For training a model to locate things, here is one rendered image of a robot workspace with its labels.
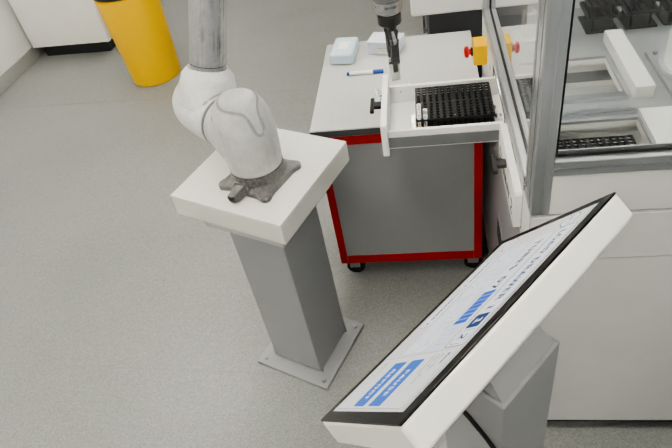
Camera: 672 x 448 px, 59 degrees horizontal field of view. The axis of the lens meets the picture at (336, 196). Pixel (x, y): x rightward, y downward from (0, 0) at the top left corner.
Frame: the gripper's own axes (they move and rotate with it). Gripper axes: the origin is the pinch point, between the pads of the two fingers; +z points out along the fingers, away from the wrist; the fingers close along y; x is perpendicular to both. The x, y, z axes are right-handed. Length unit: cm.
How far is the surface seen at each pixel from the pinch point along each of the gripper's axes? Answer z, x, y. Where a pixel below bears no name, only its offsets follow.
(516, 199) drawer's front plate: -4, 13, 77
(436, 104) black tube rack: 0.3, 7.7, 25.4
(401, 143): 2.1, -6.1, 38.7
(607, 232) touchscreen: -30, 12, 115
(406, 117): 3.8, -1.5, 23.9
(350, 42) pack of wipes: 7.1, -10.2, -39.8
